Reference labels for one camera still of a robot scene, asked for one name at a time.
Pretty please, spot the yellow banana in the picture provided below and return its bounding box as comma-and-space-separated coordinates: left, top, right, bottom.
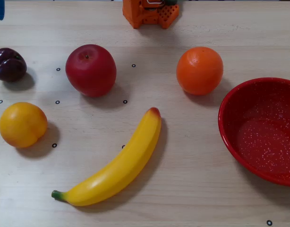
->
51, 107, 162, 207

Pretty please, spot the orange fruit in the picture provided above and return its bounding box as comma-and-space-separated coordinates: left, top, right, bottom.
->
176, 46, 224, 96

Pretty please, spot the red speckled enamel bowl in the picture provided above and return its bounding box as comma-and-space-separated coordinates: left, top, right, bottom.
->
218, 77, 290, 187

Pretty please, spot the yellow peach fruit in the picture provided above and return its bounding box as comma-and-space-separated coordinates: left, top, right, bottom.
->
0, 102, 48, 148

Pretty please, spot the dark purple plum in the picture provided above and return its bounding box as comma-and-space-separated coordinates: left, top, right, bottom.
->
0, 47, 27, 83

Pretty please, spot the red apple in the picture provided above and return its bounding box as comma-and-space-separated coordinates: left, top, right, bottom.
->
65, 44, 117, 98

